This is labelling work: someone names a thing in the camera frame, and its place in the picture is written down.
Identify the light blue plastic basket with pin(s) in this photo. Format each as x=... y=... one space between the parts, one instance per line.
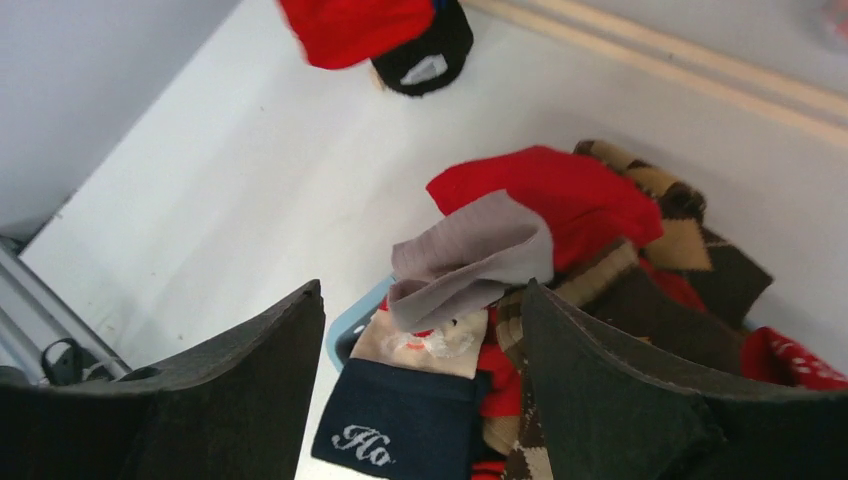
x=345 y=330

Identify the red and cream Christmas sock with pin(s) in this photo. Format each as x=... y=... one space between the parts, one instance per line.
x=337 y=34

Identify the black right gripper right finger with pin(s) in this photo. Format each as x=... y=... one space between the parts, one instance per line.
x=614 y=407

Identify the grey ribbed sock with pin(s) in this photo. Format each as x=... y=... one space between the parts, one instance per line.
x=467 y=261

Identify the black sock with white patch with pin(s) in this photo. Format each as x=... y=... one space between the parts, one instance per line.
x=431 y=61

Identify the navy sock with lettering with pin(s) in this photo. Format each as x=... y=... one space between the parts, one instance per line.
x=407 y=405

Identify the brown argyle sock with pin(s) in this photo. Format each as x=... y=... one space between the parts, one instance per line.
x=686 y=292

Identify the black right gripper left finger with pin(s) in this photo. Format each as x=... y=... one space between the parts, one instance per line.
x=232 y=407

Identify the wooden rack frame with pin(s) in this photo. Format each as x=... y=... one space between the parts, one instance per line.
x=795 y=104

